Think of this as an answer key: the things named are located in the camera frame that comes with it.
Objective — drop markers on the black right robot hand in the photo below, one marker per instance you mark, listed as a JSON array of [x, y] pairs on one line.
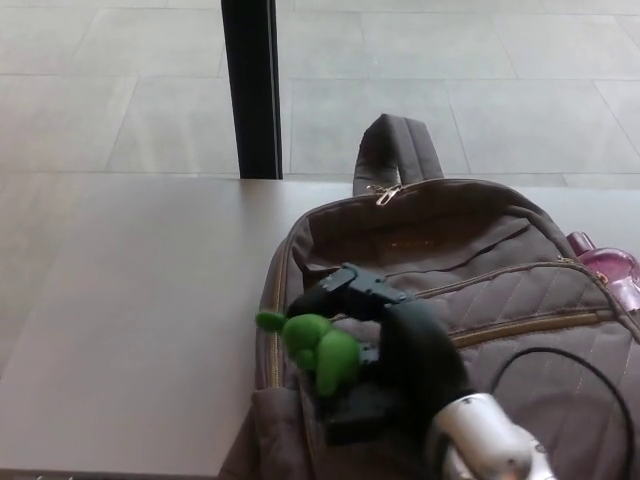
[[415, 350]]

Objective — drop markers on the gold side zipper pull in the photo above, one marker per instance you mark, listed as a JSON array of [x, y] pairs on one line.
[[567, 260]]

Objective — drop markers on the purple transparent bottle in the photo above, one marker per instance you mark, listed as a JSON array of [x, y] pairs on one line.
[[612, 262]]

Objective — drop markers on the gold main compartment zipper pull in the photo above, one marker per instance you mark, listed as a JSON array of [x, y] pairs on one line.
[[387, 194]]

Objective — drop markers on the black vertical window post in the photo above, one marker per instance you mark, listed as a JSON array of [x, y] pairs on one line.
[[255, 85]]

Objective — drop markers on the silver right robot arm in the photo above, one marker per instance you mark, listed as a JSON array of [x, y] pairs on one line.
[[487, 435]]

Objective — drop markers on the grey-brown quilted backpack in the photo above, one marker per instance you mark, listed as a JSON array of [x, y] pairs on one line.
[[500, 300]]

